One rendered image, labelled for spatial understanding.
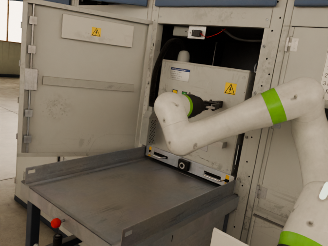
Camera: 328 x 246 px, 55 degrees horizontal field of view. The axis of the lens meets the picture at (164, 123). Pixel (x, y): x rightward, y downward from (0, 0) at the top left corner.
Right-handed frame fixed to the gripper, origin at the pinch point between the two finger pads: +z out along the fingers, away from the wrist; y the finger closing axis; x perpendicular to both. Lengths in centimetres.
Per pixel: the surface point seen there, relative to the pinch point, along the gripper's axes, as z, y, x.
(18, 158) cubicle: 2, -180, -81
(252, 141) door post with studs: 2.3, 18.3, -12.8
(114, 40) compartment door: -15, -55, 23
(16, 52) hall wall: 448, -1111, -27
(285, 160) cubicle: 0.2, 33.6, -16.2
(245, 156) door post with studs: 2.3, 16.3, -20.2
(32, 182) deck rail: -63, -41, -37
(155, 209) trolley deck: -38, 3, -38
